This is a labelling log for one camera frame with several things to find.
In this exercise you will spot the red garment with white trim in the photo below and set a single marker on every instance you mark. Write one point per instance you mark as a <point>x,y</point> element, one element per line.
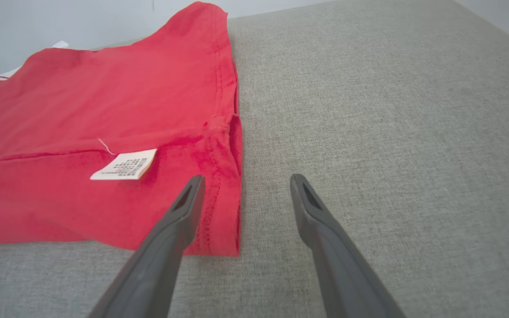
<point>82,110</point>

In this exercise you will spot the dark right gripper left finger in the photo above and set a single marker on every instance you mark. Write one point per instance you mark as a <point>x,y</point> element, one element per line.
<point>166,247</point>

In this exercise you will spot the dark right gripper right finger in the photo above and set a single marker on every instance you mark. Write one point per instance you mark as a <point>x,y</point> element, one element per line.
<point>334,265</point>

